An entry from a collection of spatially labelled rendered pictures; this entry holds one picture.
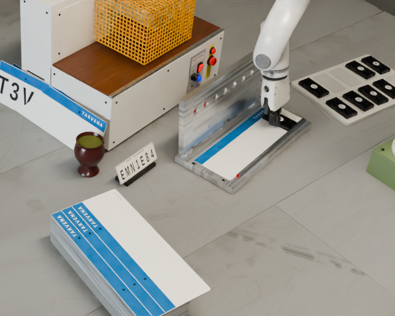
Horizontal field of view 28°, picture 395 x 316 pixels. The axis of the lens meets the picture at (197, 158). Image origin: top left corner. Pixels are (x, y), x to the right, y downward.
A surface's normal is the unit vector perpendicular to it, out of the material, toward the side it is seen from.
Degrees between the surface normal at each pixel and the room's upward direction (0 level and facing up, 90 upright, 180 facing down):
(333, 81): 0
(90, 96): 90
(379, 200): 0
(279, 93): 78
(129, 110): 90
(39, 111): 69
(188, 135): 83
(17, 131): 0
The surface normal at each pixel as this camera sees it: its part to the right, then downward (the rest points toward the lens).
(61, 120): -0.55, 0.11
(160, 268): 0.12, -0.77
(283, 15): -0.06, -0.21
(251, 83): 0.81, 0.35
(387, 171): -0.73, 0.36
